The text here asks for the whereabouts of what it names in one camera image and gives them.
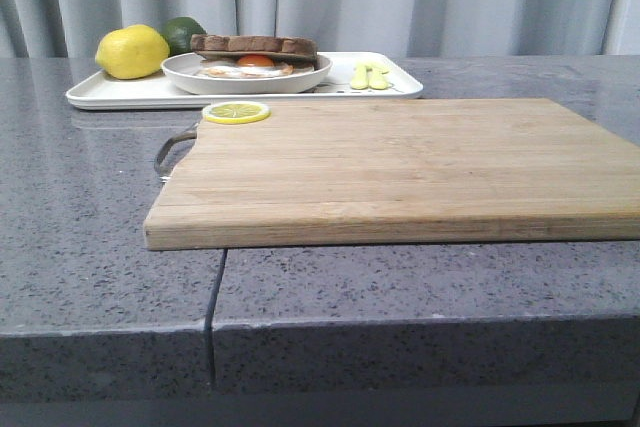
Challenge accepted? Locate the white bear tray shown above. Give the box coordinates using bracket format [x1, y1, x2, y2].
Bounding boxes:
[66, 52, 423, 110]

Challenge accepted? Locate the fried egg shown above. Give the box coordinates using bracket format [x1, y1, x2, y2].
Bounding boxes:
[199, 53, 295, 80]

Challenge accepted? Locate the green lime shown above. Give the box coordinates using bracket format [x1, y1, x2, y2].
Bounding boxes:
[160, 17, 206, 56]

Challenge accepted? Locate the lemon slice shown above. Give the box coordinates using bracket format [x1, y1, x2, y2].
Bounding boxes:
[202, 101, 271, 125]

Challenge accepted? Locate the wooden cutting board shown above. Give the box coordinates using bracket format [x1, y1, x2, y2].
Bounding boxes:
[143, 98, 639, 250]

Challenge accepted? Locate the white round plate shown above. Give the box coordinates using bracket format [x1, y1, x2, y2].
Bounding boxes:
[161, 53, 333, 95]

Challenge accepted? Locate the metal cutting board handle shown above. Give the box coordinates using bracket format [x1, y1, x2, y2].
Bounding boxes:
[153, 122, 199, 183]

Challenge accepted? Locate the yellow plastic fork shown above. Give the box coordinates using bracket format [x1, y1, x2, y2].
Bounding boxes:
[350, 61, 372, 90]

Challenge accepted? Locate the yellow lemon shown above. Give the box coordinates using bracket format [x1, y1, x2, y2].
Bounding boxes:
[95, 24, 170, 80]

